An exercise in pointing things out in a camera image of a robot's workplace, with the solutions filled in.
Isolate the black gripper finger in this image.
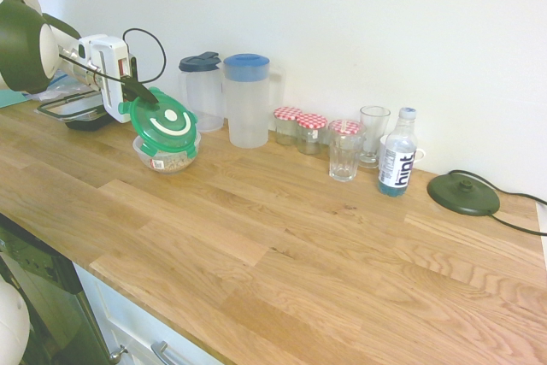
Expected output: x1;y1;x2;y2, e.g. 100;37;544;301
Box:
122;77;161;107

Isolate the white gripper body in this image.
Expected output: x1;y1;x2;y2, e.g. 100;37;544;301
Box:
90;34;134;125

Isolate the green round container lid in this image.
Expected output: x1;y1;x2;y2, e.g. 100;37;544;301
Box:
117;86;200;157

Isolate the pitcher with dark blue lid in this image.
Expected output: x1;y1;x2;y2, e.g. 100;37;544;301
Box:
177;51;225;133

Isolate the black container with clear lid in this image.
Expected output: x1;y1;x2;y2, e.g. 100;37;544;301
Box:
36;90;117;132

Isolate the clear food bowl with cereal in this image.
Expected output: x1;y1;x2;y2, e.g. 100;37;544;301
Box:
132;132;202;176

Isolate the pitcher with light blue lid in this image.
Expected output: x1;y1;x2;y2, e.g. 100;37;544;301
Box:
221;53;286;150

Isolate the jar with red checked lid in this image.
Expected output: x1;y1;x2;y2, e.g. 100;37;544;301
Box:
296;113;329;156
327;119;367;138
273;106;303;146

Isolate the clear plastic zip bag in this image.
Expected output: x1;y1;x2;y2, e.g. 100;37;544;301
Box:
44;74;93;99

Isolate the teal flat box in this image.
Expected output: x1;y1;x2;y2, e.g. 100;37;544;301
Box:
0;89;35;109

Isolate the faceted clear glass tumbler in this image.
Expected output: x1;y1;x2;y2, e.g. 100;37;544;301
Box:
327;132;367;183

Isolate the steel dishwasher front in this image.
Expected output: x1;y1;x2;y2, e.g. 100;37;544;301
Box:
0;213;115;365

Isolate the white cabinet drawer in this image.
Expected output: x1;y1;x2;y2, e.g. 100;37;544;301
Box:
72;262;223;365

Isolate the tall footed clear glass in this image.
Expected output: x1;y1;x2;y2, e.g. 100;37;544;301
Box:
358;105;391;169

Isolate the hint water bottle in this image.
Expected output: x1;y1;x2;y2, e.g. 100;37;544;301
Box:
377;107;418;198

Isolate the white mug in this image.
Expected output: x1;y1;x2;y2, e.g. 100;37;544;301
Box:
379;133;427;165

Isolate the dark round kettle base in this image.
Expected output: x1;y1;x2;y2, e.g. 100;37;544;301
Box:
426;172;501;215

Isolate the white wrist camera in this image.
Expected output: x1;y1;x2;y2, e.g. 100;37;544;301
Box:
78;35;102;68

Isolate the metal drawer handle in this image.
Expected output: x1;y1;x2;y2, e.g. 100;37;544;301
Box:
150;340;193;365

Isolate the black kettle base with cord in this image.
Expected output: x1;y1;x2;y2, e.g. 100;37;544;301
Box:
444;169;547;237

